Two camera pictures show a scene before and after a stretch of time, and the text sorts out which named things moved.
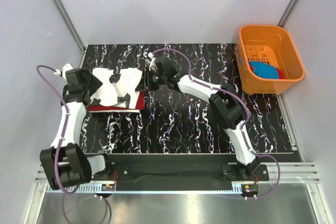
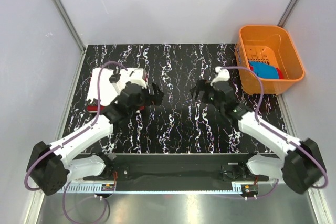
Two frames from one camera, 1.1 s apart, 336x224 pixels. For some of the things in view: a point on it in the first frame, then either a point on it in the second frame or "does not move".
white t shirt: [127, 84] does not move
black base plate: [181, 168] does not move
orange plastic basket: [268, 58] does not move
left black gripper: [94, 83] to [153, 99]
